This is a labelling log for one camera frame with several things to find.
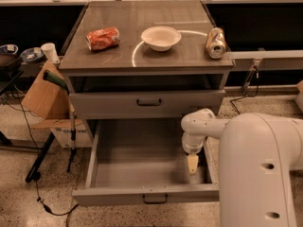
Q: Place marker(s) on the crushed orange soda can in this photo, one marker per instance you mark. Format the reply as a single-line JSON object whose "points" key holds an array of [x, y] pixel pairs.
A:
{"points": [[103, 38]]}

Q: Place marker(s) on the open grey middle drawer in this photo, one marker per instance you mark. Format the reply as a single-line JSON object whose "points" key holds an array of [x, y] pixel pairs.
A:
{"points": [[141, 161]]}

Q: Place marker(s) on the brown cardboard box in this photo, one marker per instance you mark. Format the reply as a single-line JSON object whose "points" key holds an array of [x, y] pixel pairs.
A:
{"points": [[52, 104]]}

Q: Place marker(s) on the blue bowl with item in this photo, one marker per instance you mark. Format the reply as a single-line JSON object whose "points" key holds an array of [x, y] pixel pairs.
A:
{"points": [[32, 55]]}

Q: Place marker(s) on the closed grey top drawer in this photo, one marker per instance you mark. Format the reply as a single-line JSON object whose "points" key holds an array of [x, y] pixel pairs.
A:
{"points": [[161, 104]]}

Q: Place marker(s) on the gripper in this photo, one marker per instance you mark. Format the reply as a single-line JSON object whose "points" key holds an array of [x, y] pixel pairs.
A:
{"points": [[192, 148]]}

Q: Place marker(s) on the grey drawer cabinet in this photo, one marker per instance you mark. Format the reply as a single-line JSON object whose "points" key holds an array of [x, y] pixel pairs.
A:
{"points": [[132, 66]]}

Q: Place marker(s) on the crushed gold soda can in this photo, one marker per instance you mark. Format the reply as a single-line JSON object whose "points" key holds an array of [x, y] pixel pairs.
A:
{"points": [[215, 43]]}

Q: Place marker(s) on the white paper cup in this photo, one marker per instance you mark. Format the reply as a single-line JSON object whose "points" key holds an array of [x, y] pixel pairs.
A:
{"points": [[50, 52]]}

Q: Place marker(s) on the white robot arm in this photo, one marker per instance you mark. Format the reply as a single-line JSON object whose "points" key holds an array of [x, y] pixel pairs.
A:
{"points": [[257, 152]]}

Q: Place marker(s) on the black table leg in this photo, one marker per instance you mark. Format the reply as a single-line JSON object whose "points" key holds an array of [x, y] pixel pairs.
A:
{"points": [[34, 174]]}

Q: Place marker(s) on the white paper bowl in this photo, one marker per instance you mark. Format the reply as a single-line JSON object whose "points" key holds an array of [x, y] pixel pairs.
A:
{"points": [[161, 38]]}

